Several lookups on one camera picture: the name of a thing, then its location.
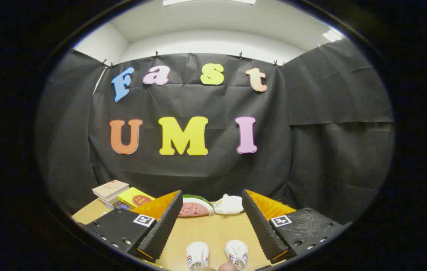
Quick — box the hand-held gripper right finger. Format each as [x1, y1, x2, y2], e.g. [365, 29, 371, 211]
[242, 189, 353, 264]

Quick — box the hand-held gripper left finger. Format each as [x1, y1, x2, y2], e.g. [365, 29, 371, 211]
[84, 190, 184, 263]

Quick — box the white shoe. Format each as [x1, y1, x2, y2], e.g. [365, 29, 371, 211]
[185, 241, 210, 271]
[224, 240, 249, 270]

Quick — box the watermelon slice plush toy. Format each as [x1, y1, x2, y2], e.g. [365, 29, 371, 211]
[178, 194, 215, 218]

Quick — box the yellow book with red circle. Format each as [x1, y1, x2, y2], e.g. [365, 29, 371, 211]
[118, 187, 156, 209]

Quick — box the white plush toy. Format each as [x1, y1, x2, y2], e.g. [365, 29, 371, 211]
[213, 193, 245, 215]

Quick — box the grey book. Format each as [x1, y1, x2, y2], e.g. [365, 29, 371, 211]
[99, 196, 122, 210]

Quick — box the beige book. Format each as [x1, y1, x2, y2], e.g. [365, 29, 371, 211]
[92, 180, 130, 202]

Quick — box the ceiling light panel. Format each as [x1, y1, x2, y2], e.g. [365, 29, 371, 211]
[322, 29, 343, 42]

